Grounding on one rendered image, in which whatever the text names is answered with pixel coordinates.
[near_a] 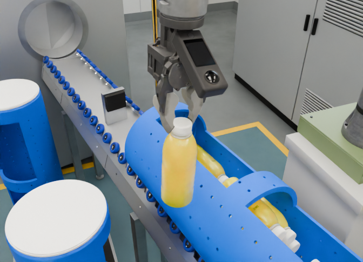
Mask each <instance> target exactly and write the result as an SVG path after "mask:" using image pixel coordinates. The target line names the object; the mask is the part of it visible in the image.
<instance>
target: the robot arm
mask: <svg viewBox="0 0 363 262"><path fill-rule="evenodd" d="M207 2H208V0H159V8H157V17H158V18H159V22H160V24H161V26H160V37H157V39H156V42H155V43H151V44H147V71H148V72H149V73H150V74H151V75H152V76H153V78H154V79H155V80H157V81H158V83H157V86H156V95H154V96H153V105H154V107H155V108H156V110H157V112H158V113H159V115H160V120H161V123H162V126H163V128H164V130H165V131H166V132H167V133H170V132H171V131H172V130H173V128H174V124H173V121H174V118H175V114H174V111H175V108H176V106H177V105H178V102H179V97H178V96H177V95H176V94H175V93H174V92H173V88H174V89H175V90H176V91H179V90H180V89H181V88H184V87H186V88H185V89H182V90H181V93H182V97H183V99H184V101H185V102H186V103H187V105H188V110H189V115H188V117H187V118H188V119H189V120H191V122H192V125H193V123H194V122H195V120H196V119H197V117H198V115H199V113H200V111H201V109H202V106H203V103H205V100H206V98H207V97H212V96H217V95H222V94H223V93H224V92H225V91H226V89H227V88H228V83H227V81H226V79H225V77H224V75H223V73H222V71H221V69H220V68H219V66H218V64H217V62H216V60H215V58H214V56H213V54H212V52H211V50H210V48H209V47H208V45H207V43H206V41H205V39H204V37H203V35H202V34H201V32H200V30H193V29H197V28H200V27H202V26H203V25H204V18H205V14H206V13H207ZM158 38H160V40H158ZM157 45H160V46H157ZM341 133H342V135H343V137H344V138H345V139H346V140H347V141H348V142H350V143H351V144H353V145H355V146H357V147H359V148H361V149H363V87H362V90H361V93H360V96H359V99H358V102H357V105H356V107H355V109H354V110H353V111H352V112H351V114H350V115H349V116H348V117H347V118H346V120H345V121H344V123H343V125H342V128H341Z"/></svg>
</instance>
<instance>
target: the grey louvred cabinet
mask: <svg viewBox="0 0 363 262"><path fill-rule="evenodd" d="M232 71H233V72H235V77H234V78H235V79H236V80H237V81H238V82H240V83H241V84H242V85H243V86H244V87H246V88H247V89H248V90H249V91H250V92H251V93H252V94H254V95H255V96H256V97H257V98H258V99H259V100H260V101H262V102H263V103H264V104H265V105H266V106H267V107H268V108H269V109H271V110H272V111H273V112H274V113H275V114H276V115H277V116H279V117H280V118H281V119H282V120H283V121H284V122H285V123H286V124H288V125H289V126H290V127H291V128H292V129H293V130H294V131H296V132H298V131H297V128H298V124H299V119H300V115H304V114H307V113H311V112H316V111H321V110H325V109H330V108H334V107H337V106H342V105H347V104H351V103H356V102H358V99H359V96H360V93H361V90H362V87H363V0H239V1H238V12H237V24H236V36H235V43H234V54H233V66H232Z"/></svg>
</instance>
